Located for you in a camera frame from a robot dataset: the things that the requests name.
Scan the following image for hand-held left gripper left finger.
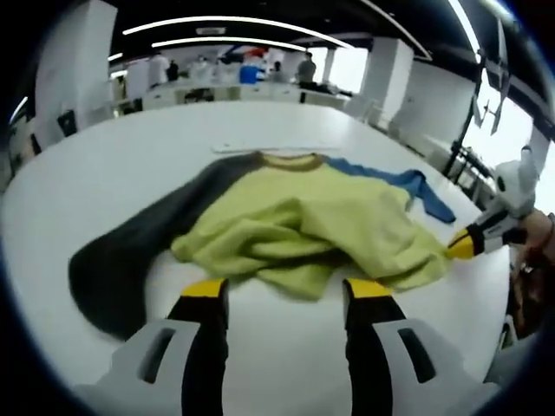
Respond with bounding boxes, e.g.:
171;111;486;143
73;277;230;416

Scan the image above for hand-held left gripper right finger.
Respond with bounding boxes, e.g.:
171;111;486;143
342;277;500;416

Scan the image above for yellow grey blue garment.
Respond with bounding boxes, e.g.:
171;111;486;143
68;150;456;343

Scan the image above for person's right hand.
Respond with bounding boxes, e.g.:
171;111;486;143
515;208;554;272

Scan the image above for black tripod stand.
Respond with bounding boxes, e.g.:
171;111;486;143
448;16;515;187

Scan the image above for person in black t-shirt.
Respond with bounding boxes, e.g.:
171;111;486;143
509;259;555;341

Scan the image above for grey chair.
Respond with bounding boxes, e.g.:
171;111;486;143
483;328;552;391

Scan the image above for white pillar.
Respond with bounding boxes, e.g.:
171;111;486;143
34;0;114;140
362;36;413;127

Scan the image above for ceiling light strip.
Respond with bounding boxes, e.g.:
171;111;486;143
122;16;353;49
447;0;483;62
151;37;310;52

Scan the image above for white counter cabinets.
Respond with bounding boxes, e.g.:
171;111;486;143
112;80;352;118

